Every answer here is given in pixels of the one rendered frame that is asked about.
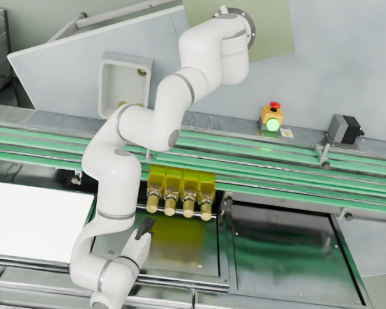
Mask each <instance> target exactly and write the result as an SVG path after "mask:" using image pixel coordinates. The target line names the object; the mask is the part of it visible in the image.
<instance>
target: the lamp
mask: <svg viewBox="0 0 386 309"><path fill-rule="evenodd" d="M278 127H279V121H278V120H277V119H276V118H270V119H269V120H268V121H267V128H268V129H269V130H270V131H275V130H277V129H278Z"/></svg>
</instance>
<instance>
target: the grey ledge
mask: <svg viewBox="0 0 386 309"><path fill-rule="evenodd" d="M224 192H225V191H223V193H222V198H223V199H225V194H224ZM232 199H233V200H238V201H243V202H252V203H257V204H265V205H274V206H279V207H287V208H296V209H301V210H310V211H315V212H324V213H332V214H336V216H337V217H338V218H339V216H340V214H341V210H340V207H337V206H332V205H324V204H315V203H310V202H302V201H297V200H288V199H280V198H275V197H267V196H258V195H253V194H245V193H236V192H232ZM349 213H351V214H352V216H353V219H355V220H360V221H369V222H374V223H382V224H386V213H381V212H373V211H368V210H359V209H354V208H350V210H349Z"/></svg>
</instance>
